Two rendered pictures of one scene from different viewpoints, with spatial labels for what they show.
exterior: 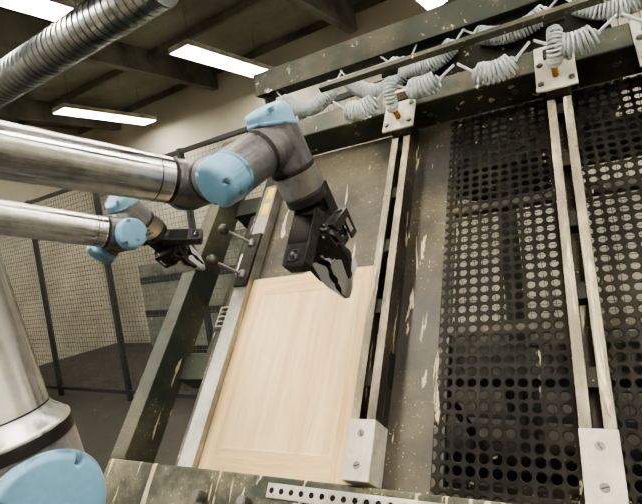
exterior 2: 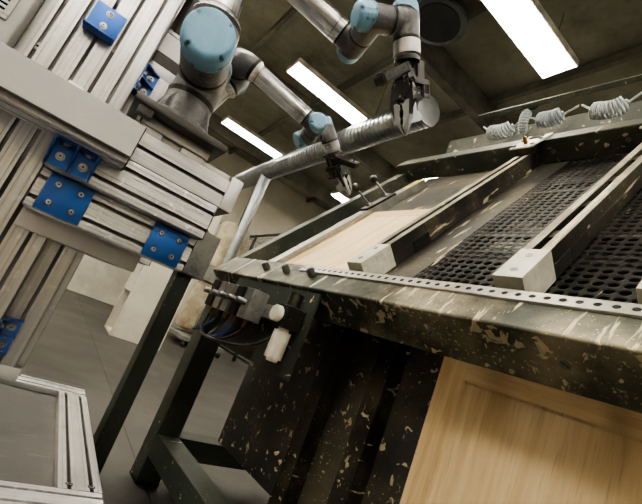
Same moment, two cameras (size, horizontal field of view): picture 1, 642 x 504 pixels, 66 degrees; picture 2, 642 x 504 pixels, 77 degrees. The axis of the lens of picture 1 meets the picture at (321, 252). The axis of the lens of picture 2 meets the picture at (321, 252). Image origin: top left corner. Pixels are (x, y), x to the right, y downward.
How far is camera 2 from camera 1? 86 cm
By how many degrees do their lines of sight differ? 30
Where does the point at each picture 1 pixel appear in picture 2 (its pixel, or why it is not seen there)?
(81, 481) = (227, 33)
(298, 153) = (410, 25)
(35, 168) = not seen: outside the picture
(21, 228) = (270, 87)
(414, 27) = (578, 120)
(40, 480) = (215, 16)
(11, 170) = not seen: outside the picture
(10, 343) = not seen: outside the picture
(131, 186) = (322, 16)
